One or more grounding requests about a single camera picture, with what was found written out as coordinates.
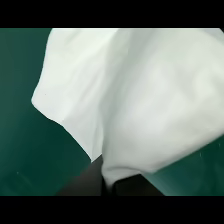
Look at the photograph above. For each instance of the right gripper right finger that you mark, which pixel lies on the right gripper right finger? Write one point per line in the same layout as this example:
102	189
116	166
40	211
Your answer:
136	187

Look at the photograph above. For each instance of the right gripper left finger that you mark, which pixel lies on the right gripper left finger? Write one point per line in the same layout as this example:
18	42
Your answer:
87	181

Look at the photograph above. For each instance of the pink T-shirt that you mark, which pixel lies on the pink T-shirt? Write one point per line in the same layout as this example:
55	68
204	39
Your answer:
150	93

